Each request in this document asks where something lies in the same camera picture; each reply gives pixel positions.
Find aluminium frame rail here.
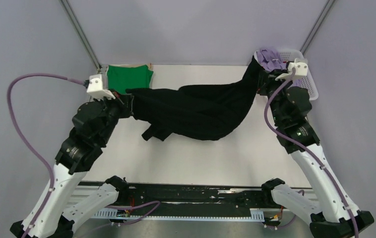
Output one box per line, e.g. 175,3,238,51
59,0,102,72

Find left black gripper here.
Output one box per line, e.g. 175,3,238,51
94,88,134,144

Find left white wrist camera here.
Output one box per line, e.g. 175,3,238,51
86,74,115,100

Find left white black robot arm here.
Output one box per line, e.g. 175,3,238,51
10,95,133,238

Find lilac t shirt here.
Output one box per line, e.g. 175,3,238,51
253,47,287,72

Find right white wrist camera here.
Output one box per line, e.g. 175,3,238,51
275,58,309,81

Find white plastic laundry basket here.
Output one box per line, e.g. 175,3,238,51
253,47,319,101

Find folded green t shirt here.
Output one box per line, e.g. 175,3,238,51
107,70,153,94

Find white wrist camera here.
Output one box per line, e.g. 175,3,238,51
275,58,309,81
86,74,115,100

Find white slotted cable duct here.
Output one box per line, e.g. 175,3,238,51
89,208,265,221

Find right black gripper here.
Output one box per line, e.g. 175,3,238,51
255,69,294,124

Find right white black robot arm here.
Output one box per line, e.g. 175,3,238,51
257,75,375,238

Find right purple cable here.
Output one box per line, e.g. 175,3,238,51
262,67,360,238

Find black t shirt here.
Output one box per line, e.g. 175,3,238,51
126,59,269,141

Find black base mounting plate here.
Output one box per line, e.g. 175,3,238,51
112,183,281,218

